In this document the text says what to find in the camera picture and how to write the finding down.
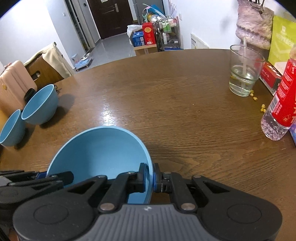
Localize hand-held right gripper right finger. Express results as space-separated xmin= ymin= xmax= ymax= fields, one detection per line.
xmin=153 ymin=163 xmax=234 ymax=212

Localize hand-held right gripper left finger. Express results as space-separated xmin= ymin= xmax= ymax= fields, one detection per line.
xmin=60 ymin=163 xmax=151 ymax=212

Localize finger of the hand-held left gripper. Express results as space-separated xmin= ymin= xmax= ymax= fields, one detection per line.
xmin=9 ymin=171 xmax=75 ymax=193
xmin=0 ymin=170 xmax=48 ymax=180

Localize blue ribbed bowl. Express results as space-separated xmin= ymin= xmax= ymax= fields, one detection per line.
xmin=46 ymin=126 xmax=154 ymax=205
xmin=0 ymin=109 xmax=26 ymax=147
xmin=21 ymin=84 xmax=59 ymax=126

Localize black round case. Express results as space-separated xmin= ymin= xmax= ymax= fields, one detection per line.
xmin=24 ymin=88 xmax=36 ymax=101

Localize pink ribbed suitcase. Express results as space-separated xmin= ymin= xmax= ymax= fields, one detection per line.
xmin=0 ymin=60 xmax=38 ymax=118

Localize wooden chair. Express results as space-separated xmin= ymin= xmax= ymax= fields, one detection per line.
xmin=24 ymin=54 xmax=64 ymax=88

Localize chair with beige cloth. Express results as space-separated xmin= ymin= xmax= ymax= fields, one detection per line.
xmin=24 ymin=42 xmax=75 ymax=80

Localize pet feeding stand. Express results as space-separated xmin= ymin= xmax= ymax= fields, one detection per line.
xmin=73 ymin=52 xmax=93 ymax=70

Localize popcorn crumbs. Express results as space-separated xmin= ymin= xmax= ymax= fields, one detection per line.
xmin=249 ymin=90 xmax=267 ymax=113

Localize cardboard box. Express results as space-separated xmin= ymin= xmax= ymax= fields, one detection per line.
xmin=134 ymin=43 xmax=158 ymax=56

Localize clear drinking glass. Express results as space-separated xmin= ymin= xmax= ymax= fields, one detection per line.
xmin=229 ymin=44 xmax=266 ymax=97

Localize blue carton box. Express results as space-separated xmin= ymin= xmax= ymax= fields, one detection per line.
xmin=132 ymin=31 xmax=146 ymax=46

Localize small purple tissue pack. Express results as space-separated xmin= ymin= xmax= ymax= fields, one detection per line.
xmin=289 ymin=122 xmax=296 ymax=148

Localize red gift box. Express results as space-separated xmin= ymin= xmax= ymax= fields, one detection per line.
xmin=142 ymin=22 xmax=157 ymax=45

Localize clear straw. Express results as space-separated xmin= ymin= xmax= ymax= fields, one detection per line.
xmin=240 ymin=36 xmax=249 ymax=90

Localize water bottle red label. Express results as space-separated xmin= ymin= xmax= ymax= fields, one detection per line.
xmin=260 ymin=45 xmax=296 ymax=141

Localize white plastic bag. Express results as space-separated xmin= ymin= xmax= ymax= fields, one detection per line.
xmin=126 ymin=24 xmax=144 ymax=46

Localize red flat box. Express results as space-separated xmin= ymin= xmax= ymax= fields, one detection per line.
xmin=259 ymin=61 xmax=284 ymax=96

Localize glass sliding door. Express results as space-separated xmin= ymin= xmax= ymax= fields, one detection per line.
xmin=64 ymin=0 xmax=96 ymax=50

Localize dark entrance door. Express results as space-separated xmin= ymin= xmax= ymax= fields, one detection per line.
xmin=87 ymin=0 xmax=137 ymax=40

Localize colourful shopping bag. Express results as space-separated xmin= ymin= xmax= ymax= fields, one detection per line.
xmin=141 ymin=3 xmax=167 ymax=23

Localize grey refrigerator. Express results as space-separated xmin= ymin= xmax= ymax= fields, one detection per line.
xmin=135 ymin=0 xmax=165 ymax=24

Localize mottled pink vase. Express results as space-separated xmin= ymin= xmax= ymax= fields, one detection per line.
xmin=235 ymin=0 xmax=275 ymax=50

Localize green snack box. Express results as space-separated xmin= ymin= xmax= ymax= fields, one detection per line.
xmin=268 ymin=15 xmax=296 ymax=70

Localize wire storage rack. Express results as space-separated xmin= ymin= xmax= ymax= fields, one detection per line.
xmin=155 ymin=17 xmax=184 ymax=52

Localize pink wall ornament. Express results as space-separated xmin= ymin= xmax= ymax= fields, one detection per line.
xmin=167 ymin=0 xmax=178 ymax=18

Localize silver door handle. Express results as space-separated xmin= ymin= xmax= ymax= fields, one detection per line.
xmin=105 ymin=3 xmax=120 ymax=13

